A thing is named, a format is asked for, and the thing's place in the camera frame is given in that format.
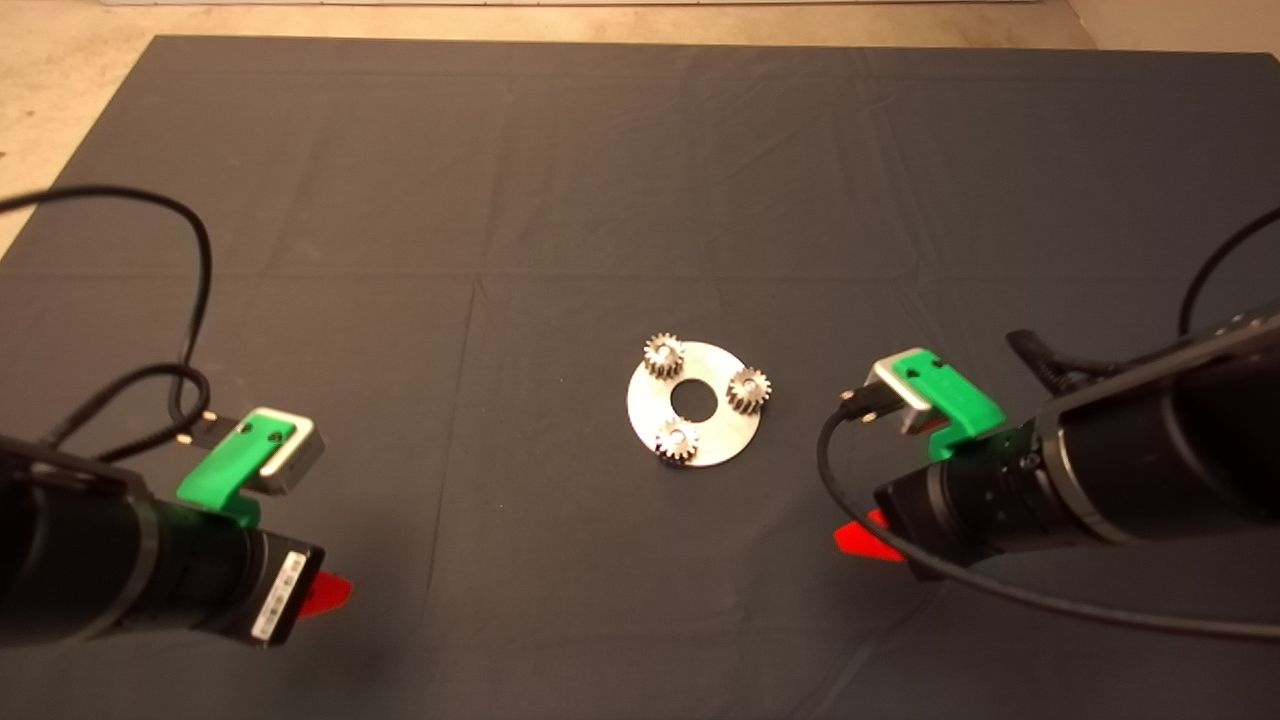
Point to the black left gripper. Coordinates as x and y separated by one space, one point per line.
220 580

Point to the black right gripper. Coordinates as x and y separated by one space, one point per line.
970 505

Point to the round metal carrier plate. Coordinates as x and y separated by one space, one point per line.
720 445

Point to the small steel planetary gear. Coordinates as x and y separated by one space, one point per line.
668 447
742 392
655 362

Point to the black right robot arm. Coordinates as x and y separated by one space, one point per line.
1160 440

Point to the dark grey table cloth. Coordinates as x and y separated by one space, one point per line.
500 180

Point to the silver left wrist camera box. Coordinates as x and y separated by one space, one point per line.
290 460

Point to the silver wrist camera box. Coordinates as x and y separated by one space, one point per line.
290 460
895 390

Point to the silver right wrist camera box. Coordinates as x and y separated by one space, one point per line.
895 390

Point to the green left camera mount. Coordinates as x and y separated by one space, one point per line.
225 465

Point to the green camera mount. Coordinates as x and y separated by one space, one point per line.
955 400
225 465

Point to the green right camera mount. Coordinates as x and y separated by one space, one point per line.
955 400

